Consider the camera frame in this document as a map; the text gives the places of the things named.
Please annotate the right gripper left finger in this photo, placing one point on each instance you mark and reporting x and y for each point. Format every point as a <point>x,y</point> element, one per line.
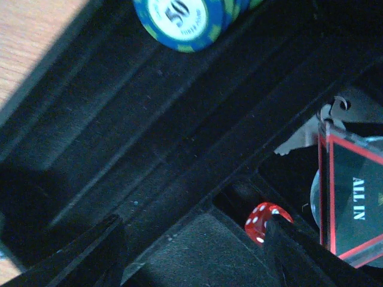
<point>96,258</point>

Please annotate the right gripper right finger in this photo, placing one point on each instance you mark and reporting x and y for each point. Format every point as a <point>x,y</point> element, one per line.
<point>296,260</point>

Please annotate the triangular all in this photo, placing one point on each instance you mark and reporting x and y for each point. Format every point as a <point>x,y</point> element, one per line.
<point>353,194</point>

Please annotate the black poker set case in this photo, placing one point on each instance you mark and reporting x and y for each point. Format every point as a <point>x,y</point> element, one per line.
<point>284,107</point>

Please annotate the blue chip stack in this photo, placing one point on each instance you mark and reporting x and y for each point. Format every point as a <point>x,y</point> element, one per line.
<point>189,25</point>

